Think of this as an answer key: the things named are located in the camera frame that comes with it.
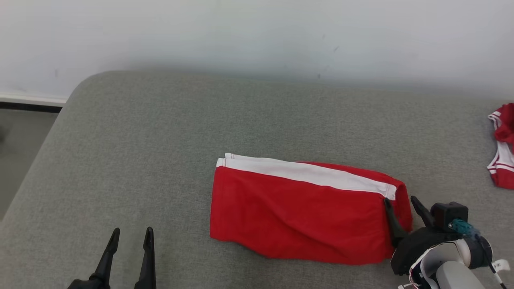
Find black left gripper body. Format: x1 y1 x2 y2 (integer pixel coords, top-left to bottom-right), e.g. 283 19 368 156
66 278 110 289

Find red shirt with white sleeves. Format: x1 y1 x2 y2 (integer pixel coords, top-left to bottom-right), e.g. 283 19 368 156
487 103 514 190

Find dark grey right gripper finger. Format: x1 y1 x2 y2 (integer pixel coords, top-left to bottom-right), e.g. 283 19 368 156
410 195 436 230
383 198 408 246

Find thin black cable with white label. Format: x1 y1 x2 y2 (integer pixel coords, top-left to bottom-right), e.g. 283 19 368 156
475 234 511 289

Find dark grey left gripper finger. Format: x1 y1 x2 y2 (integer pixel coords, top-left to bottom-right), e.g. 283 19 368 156
90 228 120 288
135 227 157 289

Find red shorts with white stripe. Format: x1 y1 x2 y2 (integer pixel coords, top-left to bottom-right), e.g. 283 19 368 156
210 153 413 266

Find black white baseboard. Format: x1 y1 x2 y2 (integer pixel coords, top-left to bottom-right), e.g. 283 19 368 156
0 94 68 114

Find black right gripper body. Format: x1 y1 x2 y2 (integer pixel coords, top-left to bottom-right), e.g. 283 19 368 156
390 227 462 276

